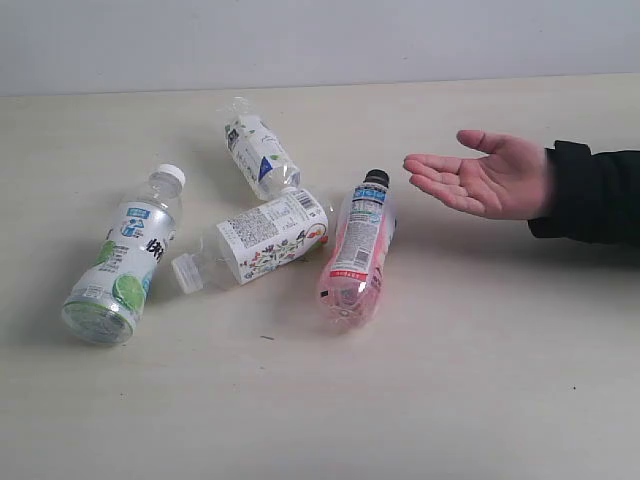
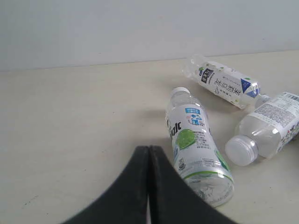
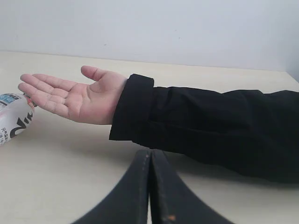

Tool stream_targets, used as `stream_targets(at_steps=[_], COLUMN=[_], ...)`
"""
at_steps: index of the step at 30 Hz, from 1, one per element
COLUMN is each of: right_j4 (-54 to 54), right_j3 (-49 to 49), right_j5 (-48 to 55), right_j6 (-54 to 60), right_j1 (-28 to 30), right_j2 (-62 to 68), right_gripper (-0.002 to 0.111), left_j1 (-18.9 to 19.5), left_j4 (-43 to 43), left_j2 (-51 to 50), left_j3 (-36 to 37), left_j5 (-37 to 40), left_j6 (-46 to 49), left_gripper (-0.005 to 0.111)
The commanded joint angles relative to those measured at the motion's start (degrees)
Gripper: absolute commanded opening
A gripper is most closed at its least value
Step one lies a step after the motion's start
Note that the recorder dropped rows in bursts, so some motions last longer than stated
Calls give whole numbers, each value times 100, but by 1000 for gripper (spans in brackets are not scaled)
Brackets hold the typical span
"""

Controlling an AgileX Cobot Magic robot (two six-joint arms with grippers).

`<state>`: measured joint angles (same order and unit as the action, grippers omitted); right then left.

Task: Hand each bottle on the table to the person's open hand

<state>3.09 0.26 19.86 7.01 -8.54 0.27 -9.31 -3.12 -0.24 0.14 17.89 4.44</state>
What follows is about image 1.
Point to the lime label clear bottle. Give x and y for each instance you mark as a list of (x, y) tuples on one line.
[(107, 303)]

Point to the pink drink bottle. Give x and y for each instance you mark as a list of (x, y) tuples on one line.
[(350, 285)]

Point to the floral label clear bottle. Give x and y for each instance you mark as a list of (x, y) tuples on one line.
[(251, 244)]

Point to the person's open hand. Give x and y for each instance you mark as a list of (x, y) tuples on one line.
[(511, 180)]

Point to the small white label bottle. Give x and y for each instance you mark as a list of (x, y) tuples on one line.
[(257, 151)]

